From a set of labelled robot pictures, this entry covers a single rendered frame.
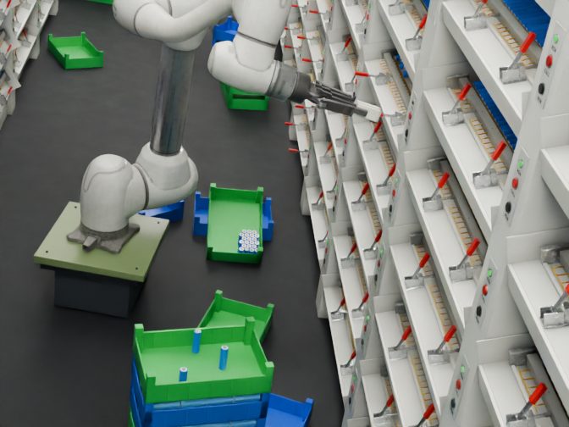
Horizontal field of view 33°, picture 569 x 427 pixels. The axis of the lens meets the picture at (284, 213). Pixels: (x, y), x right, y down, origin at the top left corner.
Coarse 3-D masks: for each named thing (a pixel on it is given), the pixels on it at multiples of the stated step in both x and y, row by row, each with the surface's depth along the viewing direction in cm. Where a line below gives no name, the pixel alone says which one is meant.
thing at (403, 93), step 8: (384, 56) 276; (392, 64) 269; (392, 72) 265; (400, 80) 259; (392, 88) 259; (400, 88) 255; (400, 96) 255; (408, 96) 250; (408, 104) 245; (400, 112) 246
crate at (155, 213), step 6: (174, 204) 373; (180, 204) 368; (144, 210) 373; (150, 210) 374; (156, 210) 374; (162, 210) 375; (168, 210) 376; (174, 210) 367; (180, 210) 369; (156, 216) 362; (162, 216) 364; (168, 216) 366; (174, 216) 369; (180, 216) 371
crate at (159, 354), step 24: (144, 336) 234; (168, 336) 236; (192, 336) 238; (216, 336) 240; (240, 336) 243; (144, 360) 232; (168, 360) 233; (192, 360) 234; (216, 360) 236; (240, 360) 237; (264, 360) 231; (144, 384) 220; (168, 384) 218; (192, 384) 220; (216, 384) 222; (240, 384) 224; (264, 384) 226
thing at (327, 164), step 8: (328, 128) 368; (312, 136) 370; (320, 136) 370; (328, 136) 368; (320, 144) 369; (328, 144) 366; (320, 152) 363; (328, 152) 362; (320, 160) 354; (328, 160) 354; (320, 168) 352; (328, 168) 351; (336, 168) 350; (320, 176) 347; (328, 176) 346; (336, 176) 345; (328, 184) 341; (328, 192) 332; (328, 200) 331; (328, 208) 316; (328, 216) 330
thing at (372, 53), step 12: (372, 48) 279; (384, 48) 279; (372, 60) 281; (372, 72) 273; (384, 72) 272; (372, 84) 268; (408, 84) 262; (384, 96) 258; (396, 96) 257; (384, 108) 251; (396, 108) 250; (384, 120) 249; (396, 132) 238; (396, 144) 233; (396, 156) 234
